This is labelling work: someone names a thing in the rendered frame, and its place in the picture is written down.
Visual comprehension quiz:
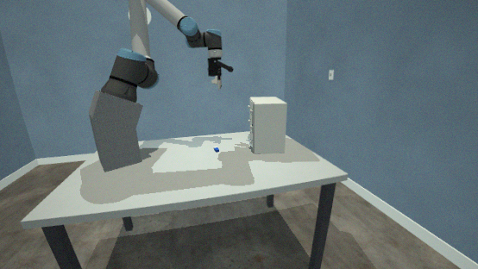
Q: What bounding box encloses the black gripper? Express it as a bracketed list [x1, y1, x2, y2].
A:
[208, 57, 222, 90]

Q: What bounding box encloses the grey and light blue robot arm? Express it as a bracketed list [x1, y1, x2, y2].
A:
[101, 0, 223, 103]

